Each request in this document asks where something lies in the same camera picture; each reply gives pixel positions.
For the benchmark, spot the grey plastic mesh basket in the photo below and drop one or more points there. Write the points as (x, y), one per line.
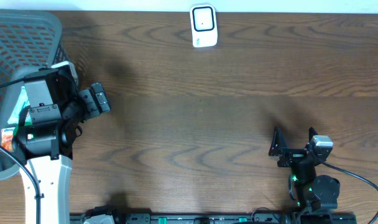
(28, 41)

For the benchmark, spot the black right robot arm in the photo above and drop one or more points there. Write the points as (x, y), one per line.
(314, 193)

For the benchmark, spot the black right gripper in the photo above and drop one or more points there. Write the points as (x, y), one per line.
(293, 155)

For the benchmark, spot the orange Kleenex tissue pack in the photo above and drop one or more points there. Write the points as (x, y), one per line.
(7, 135)

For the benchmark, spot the white barcode scanner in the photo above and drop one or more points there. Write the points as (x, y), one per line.
(204, 29)

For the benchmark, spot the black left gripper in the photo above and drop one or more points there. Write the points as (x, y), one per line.
(84, 112)

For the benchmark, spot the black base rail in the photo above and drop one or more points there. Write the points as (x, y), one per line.
(106, 214)

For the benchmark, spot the green tissue pack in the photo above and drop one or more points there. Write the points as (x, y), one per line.
(18, 102)

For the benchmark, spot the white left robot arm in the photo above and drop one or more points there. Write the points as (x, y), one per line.
(46, 131)

